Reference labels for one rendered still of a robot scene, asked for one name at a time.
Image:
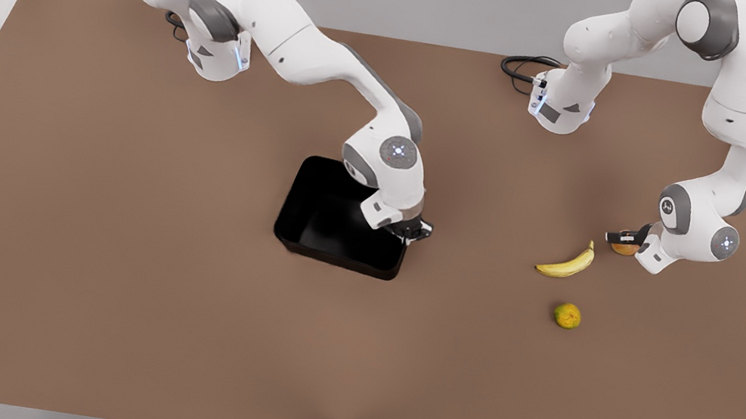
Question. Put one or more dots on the red yellow apple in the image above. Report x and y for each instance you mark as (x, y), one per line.
(625, 248)

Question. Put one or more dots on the black storage box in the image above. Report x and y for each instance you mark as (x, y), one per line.
(321, 220)

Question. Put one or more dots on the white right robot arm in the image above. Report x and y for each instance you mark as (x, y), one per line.
(308, 52)

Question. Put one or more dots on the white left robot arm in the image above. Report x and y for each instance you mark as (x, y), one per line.
(738, 97)

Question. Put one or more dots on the yellow banana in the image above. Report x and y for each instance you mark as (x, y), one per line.
(569, 264)

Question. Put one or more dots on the green yellow orange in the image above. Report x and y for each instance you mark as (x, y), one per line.
(567, 316)

